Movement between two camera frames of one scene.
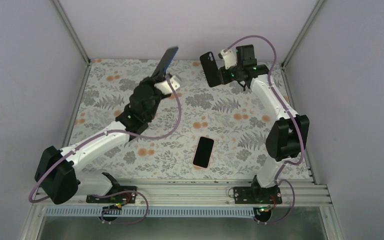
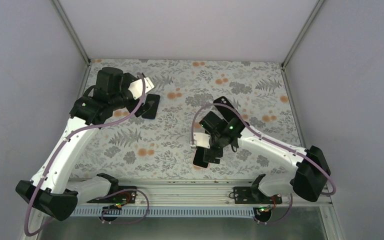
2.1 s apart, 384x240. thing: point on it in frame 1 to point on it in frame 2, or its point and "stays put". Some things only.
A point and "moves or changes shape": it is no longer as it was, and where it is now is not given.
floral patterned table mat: (200, 131) stays put
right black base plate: (251, 195) stays put
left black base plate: (127, 197) stays put
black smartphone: (210, 68) to (227, 113)
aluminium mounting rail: (298, 192) stays put
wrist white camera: (230, 58) to (202, 140)
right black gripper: (225, 79) to (207, 157)
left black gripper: (155, 79) to (142, 109)
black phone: (165, 61) moves or changes shape
